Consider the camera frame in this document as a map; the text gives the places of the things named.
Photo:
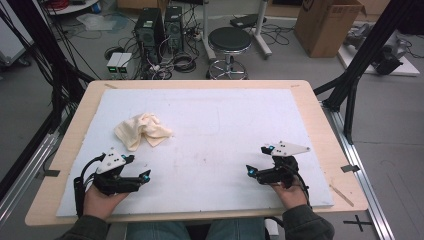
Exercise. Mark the beige tape strip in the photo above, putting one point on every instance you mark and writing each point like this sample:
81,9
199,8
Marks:
341,195

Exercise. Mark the white round table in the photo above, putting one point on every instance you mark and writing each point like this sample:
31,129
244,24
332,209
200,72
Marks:
73,7

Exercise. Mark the white panel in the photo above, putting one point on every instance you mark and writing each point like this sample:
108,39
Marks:
11,36

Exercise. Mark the black metal frame post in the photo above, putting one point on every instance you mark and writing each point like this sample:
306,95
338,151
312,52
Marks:
366,50

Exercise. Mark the person's right leg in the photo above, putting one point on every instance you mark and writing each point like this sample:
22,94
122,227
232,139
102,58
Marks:
236,230

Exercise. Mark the black round stool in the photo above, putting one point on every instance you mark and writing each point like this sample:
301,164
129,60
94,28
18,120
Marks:
230,39

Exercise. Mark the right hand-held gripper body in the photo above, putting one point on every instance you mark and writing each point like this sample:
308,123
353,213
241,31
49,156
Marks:
283,171

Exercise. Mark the slim black computer tower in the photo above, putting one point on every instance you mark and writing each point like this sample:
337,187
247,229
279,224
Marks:
173,30

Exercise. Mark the cream towel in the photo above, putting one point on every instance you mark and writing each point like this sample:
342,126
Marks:
143,128

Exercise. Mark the brown cardboard box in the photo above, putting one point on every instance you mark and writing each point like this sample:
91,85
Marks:
323,33

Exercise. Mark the large black computer tower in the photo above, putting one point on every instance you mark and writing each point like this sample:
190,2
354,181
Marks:
148,33

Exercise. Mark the person's left leg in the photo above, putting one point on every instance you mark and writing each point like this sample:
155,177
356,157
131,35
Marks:
156,231

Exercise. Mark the clear plastic bag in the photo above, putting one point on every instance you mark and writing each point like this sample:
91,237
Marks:
96,21

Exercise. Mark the person's leg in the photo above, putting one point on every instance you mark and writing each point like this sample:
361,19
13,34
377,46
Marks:
156,231
236,230

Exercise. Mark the black tape cross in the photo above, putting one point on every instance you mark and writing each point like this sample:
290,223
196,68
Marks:
358,222

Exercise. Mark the black device on platform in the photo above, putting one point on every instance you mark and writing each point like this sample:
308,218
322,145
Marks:
386,61

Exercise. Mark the person's left hand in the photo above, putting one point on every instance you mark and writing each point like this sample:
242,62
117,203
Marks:
98,205

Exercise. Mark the person's right hand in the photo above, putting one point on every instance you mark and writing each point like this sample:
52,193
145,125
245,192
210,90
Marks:
293,197

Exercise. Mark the white floor platform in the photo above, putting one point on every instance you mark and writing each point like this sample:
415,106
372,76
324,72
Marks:
408,68

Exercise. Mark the white power supply box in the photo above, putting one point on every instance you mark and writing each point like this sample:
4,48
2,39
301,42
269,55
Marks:
113,61
125,62

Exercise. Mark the white stand leg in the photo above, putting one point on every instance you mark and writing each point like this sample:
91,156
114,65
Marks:
207,33
261,30

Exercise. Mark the aluminium rail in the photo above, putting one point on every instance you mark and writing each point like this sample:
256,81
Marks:
360,180
30,166

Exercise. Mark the flat black case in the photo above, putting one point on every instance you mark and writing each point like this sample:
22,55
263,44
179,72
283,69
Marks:
246,20

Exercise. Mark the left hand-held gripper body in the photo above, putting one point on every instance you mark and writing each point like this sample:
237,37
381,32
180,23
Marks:
113,182

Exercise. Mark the white foam board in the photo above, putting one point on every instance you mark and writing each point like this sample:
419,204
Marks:
216,173

